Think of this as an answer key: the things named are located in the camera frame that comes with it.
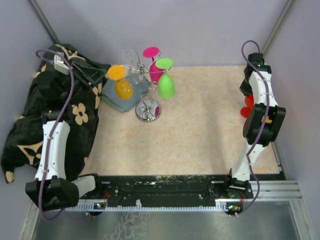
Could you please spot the pink plastic wine glass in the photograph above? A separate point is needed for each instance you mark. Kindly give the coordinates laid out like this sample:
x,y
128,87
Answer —
x,y
155,73

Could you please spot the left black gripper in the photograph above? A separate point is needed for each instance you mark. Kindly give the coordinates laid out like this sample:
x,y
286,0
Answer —
x,y
88,74

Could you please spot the orange wine glass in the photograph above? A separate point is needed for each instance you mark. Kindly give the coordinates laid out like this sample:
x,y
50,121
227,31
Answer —
x,y
123,87

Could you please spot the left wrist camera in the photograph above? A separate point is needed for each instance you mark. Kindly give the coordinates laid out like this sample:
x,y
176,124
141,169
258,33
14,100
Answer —
x,y
60,63

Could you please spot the chrome wine glass rack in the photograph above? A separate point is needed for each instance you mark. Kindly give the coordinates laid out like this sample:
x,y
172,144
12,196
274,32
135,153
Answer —
x,y
147,110

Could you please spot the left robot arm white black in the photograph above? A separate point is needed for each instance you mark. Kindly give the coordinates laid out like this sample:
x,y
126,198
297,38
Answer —
x,y
51,189

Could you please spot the red plastic wine glass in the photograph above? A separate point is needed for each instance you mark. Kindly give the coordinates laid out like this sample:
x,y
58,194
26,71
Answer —
x,y
249,104

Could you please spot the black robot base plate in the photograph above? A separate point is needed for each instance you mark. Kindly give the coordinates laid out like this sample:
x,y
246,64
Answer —
x,y
156,191

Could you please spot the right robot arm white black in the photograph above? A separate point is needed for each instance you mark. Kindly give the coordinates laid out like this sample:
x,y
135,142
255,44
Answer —
x,y
262,125

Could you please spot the black floral blanket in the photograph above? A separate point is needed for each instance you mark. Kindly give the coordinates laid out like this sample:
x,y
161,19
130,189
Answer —
x,y
24,143

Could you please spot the green plastic wine glass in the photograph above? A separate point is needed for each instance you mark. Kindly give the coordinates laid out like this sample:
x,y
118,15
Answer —
x,y
166,84

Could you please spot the grey folded cloth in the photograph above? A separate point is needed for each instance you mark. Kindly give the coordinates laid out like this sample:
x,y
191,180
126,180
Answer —
x,y
109,95

